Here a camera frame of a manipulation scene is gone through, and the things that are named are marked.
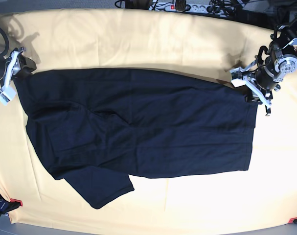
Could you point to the left red black clamp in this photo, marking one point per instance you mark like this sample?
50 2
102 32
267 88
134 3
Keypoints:
7 206

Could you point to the black box on floor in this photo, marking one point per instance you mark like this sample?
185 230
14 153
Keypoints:
252 18

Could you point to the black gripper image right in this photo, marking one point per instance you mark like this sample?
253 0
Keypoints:
259 82

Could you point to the yellow table cloth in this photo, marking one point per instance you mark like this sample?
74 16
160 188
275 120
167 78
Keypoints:
206 48

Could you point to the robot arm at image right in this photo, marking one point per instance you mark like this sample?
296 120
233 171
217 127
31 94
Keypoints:
271 65

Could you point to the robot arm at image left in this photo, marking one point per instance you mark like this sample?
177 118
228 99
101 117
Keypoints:
6 49

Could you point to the white power strip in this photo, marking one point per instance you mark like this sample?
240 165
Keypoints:
214 8

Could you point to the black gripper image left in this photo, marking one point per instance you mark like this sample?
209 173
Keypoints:
16 65

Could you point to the dark navy T-shirt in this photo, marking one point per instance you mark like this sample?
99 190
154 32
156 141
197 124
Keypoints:
95 128

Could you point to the wrist camera board image right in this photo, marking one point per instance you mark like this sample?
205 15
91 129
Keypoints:
237 79

